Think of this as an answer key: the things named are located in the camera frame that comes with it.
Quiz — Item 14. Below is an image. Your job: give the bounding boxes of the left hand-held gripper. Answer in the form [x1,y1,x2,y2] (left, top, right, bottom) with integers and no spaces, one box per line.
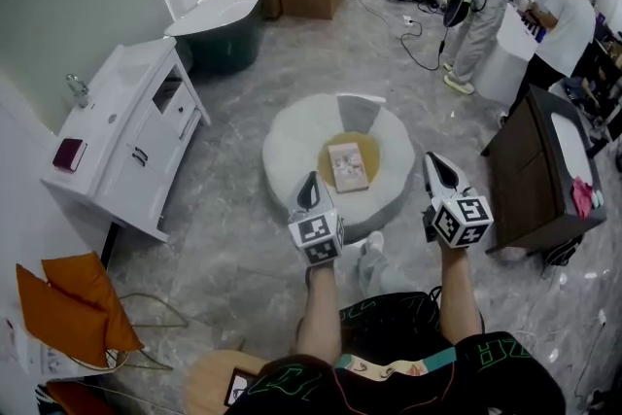
[287,171,345,267]

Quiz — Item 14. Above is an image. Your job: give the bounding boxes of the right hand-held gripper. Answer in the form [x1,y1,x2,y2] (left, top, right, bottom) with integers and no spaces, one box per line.
[421,152,495,250]

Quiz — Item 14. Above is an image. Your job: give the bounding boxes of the beige book with photo cover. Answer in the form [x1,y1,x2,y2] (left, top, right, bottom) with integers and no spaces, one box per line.
[328,142,371,194]

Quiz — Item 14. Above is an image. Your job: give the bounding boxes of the round white egg-shaped pouf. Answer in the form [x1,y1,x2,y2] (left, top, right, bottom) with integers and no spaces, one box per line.
[261,92,417,243]

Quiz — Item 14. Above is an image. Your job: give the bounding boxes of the person's right forearm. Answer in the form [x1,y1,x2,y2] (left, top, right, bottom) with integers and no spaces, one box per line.
[438,243,485,347]

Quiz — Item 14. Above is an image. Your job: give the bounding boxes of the person's left forearm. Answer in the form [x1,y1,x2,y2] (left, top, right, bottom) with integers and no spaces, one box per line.
[294,262,344,363]

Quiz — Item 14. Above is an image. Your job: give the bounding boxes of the wooden coffee table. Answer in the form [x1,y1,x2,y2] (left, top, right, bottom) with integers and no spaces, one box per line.
[187,348,271,415]

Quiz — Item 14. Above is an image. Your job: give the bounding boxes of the person's left white shoe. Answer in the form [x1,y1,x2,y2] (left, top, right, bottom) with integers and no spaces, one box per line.
[363,230,386,254]

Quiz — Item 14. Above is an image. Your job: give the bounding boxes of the dark wooden cabinet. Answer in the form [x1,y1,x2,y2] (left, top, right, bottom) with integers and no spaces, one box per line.
[480,85,608,255]

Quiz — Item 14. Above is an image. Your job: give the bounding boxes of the person's grey trousers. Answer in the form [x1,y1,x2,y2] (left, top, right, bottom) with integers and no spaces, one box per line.
[357,245,414,302]

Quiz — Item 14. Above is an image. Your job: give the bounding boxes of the white sink basin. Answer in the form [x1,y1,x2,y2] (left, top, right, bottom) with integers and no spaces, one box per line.
[551,111,593,181]

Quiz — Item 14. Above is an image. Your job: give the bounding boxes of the pink cloth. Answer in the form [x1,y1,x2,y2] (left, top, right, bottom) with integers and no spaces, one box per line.
[570,177,595,220]

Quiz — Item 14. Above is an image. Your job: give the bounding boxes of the dark green bathtub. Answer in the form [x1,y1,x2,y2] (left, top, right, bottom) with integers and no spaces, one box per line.
[163,0,266,75]

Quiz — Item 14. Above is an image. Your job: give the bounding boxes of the white vanity cabinet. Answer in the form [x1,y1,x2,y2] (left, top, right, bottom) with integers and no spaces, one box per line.
[41,36,213,243]

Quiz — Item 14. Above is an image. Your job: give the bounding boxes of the person's black printed shirt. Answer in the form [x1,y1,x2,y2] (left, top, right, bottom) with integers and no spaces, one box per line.
[247,291,568,415]

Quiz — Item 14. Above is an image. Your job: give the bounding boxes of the maroon box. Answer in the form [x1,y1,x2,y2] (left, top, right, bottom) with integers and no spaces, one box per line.
[52,138,88,173]

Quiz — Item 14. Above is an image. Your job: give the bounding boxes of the chrome faucet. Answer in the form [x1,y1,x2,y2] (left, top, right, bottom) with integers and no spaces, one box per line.
[66,73,91,109]

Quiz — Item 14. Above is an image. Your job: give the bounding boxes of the black floor cable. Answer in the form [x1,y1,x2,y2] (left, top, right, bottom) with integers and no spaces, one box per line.
[398,17,451,72]

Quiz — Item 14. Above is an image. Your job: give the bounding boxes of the black picture frame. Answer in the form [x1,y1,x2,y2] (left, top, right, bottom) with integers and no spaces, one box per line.
[223,367,263,407]

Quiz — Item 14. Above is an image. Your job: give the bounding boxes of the gold wire chair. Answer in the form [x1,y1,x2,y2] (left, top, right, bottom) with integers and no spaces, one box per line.
[67,291,190,373]

